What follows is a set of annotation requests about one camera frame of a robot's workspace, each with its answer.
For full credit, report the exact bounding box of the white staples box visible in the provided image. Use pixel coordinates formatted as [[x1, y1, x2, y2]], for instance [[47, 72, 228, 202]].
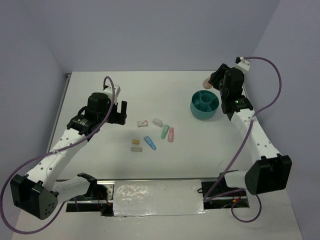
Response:
[[137, 120, 149, 128]]

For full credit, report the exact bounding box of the yellow eraser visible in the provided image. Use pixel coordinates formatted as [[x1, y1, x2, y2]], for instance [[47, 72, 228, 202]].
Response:
[[132, 139, 140, 145]]

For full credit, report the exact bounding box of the white grey eraser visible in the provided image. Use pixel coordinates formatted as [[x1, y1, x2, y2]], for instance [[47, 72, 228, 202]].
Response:
[[130, 146, 143, 152]]

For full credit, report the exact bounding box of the blue correction tape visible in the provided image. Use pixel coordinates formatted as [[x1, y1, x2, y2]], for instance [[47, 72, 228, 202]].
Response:
[[144, 136, 157, 151]]

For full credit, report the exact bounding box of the green correction tape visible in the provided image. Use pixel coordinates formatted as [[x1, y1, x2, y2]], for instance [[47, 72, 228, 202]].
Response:
[[160, 124, 170, 140]]

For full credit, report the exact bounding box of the pink correction tape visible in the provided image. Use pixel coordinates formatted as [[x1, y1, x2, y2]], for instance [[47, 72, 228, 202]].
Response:
[[167, 127, 175, 143]]

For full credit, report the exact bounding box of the pink-capped marker tube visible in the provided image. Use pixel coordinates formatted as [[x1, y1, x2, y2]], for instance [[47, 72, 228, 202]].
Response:
[[202, 77, 213, 89]]

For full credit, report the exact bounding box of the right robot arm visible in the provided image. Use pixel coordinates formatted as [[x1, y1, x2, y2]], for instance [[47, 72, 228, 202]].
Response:
[[207, 64, 292, 196]]

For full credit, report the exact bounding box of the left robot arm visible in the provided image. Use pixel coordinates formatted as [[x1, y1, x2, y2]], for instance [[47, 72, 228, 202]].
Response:
[[10, 92, 128, 220]]

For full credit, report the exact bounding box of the teal round organizer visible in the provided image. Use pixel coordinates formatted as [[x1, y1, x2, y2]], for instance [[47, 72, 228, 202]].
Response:
[[190, 90, 220, 120]]

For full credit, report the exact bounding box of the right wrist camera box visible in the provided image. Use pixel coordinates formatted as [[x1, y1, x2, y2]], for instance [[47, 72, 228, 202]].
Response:
[[234, 56, 250, 75]]

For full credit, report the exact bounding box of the aluminium table edge rail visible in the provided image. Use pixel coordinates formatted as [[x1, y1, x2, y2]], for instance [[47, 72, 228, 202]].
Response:
[[46, 73, 72, 152]]

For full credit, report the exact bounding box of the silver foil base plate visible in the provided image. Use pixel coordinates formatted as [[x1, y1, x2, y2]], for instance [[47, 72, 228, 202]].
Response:
[[113, 179, 205, 217]]

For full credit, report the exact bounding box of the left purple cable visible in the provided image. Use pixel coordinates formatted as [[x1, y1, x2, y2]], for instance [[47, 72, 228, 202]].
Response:
[[0, 75, 117, 235]]

